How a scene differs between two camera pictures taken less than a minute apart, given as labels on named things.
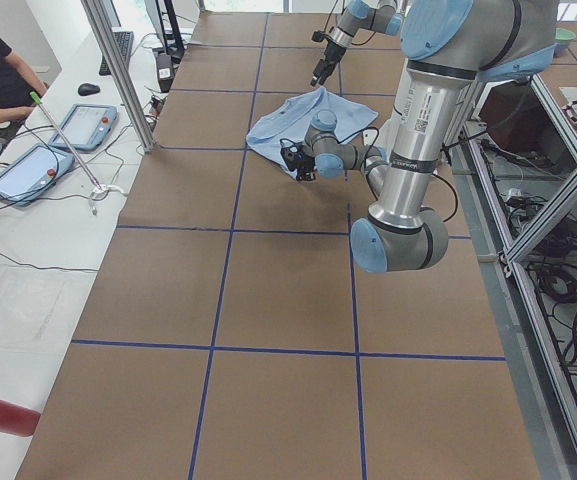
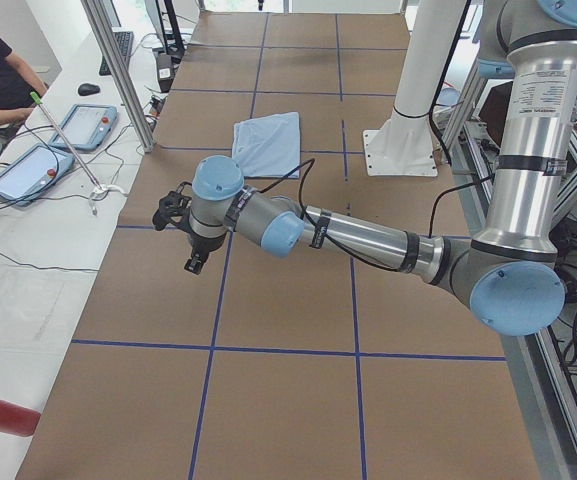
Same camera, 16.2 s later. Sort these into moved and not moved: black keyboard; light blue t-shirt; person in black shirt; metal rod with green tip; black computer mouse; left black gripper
Moved: light blue t-shirt; left black gripper
Not moved: black computer mouse; black keyboard; metal rod with green tip; person in black shirt
